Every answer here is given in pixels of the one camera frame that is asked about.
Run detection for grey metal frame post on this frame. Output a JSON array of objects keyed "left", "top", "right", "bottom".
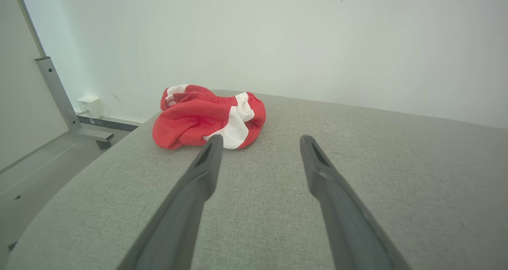
[{"left": 35, "top": 56, "right": 115, "bottom": 143}]

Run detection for red shorts with white stripe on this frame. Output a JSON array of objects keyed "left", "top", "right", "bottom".
[{"left": 152, "top": 84, "right": 267, "bottom": 150}]

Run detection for white wall socket box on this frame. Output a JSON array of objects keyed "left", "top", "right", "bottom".
[{"left": 76, "top": 95, "right": 105, "bottom": 120}]

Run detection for dark grey floor rail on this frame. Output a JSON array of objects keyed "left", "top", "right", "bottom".
[{"left": 77, "top": 114, "right": 140, "bottom": 133}]

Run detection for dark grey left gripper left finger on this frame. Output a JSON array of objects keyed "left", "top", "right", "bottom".
[{"left": 116, "top": 134, "right": 224, "bottom": 270}]

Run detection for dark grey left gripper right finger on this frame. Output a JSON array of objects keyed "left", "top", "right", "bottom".
[{"left": 299, "top": 135, "right": 412, "bottom": 270}]

